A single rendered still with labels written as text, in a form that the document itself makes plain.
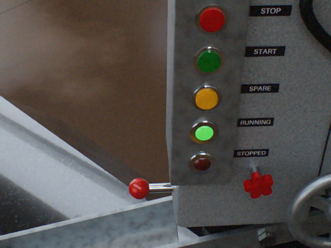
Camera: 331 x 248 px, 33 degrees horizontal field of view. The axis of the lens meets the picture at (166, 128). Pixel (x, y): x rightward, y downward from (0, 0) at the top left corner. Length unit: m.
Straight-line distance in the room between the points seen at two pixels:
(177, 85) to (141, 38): 2.95
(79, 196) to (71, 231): 0.26
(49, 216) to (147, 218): 0.31
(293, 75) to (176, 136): 0.16
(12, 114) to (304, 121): 1.03
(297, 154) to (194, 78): 0.20
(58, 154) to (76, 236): 0.40
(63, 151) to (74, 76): 1.82
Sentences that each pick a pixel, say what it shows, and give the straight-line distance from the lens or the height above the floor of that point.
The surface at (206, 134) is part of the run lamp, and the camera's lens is 0.69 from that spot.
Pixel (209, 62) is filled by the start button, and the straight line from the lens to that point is 0.63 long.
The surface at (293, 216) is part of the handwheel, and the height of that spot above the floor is 1.18.
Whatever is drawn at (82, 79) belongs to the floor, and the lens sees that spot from 3.21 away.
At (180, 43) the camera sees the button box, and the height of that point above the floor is 1.42.
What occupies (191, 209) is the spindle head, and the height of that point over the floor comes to 1.15.
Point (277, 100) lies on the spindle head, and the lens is 0.71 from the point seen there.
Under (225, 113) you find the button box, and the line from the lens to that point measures 0.68.
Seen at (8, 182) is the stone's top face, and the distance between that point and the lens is 1.39.
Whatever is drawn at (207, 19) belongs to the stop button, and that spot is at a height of 1.46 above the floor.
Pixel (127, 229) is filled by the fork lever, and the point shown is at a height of 0.94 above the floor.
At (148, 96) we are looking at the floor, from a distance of 3.04.
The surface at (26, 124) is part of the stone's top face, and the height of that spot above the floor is 0.80.
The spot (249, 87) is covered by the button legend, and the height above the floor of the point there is 1.35.
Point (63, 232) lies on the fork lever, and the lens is 1.08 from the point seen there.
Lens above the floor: 1.73
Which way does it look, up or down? 38 degrees down
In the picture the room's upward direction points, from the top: 1 degrees clockwise
